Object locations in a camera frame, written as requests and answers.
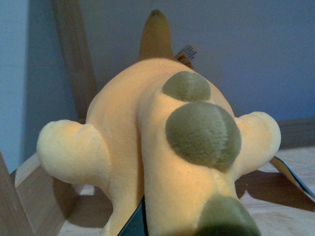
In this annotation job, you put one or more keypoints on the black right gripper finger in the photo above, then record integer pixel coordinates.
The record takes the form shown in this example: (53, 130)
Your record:
(137, 223)

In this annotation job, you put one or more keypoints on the yellow banana plush toy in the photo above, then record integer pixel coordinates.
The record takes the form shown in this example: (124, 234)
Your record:
(161, 133)

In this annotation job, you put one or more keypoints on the wooden shelf unit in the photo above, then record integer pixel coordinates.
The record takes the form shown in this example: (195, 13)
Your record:
(259, 53)

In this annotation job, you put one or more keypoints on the wooden side shelf frame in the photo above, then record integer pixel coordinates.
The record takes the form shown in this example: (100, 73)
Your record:
(13, 219)

